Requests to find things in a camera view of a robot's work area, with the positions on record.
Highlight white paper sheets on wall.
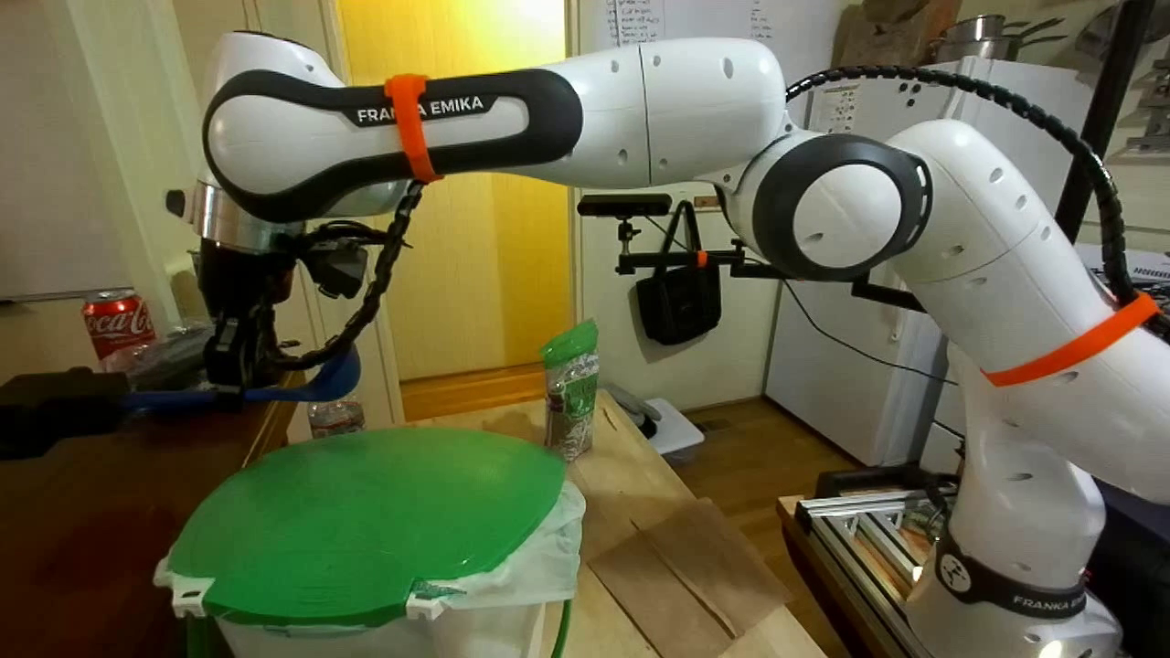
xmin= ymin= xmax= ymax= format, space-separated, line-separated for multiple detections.
xmin=578 ymin=0 xmax=846 ymax=53

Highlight brown wooden counter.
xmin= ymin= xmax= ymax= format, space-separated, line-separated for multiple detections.
xmin=0 ymin=373 xmax=294 ymax=658

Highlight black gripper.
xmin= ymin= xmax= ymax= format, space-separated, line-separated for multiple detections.
xmin=199 ymin=240 xmax=294 ymax=386

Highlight aluminium rail frame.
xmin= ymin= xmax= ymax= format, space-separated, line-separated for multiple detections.
xmin=779 ymin=490 xmax=944 ymax=620

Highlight clear plastic water bottle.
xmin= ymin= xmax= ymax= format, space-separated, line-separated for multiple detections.
xmin=308 ymin=399 xmax=366 ymax=440

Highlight black hanging bag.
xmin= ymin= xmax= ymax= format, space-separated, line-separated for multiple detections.
xmin=636 ymin=268 xmax=721 ymax=342

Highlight black camera on stand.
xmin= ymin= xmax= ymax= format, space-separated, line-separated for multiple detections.
xmin=578 ymin=195 xmax=779 ymax=279

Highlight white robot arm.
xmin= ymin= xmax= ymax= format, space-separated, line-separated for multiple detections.
xmin=203 ymin=31 xmax=1170 ymax=658

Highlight red cola can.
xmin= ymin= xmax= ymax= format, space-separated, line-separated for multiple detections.
xmin=81 ymin=290 xmax=155 ymax=360

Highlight green lidded white bin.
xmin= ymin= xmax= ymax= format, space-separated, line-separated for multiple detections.
xmin=157 ymin=426 xmax=586 ymax=658

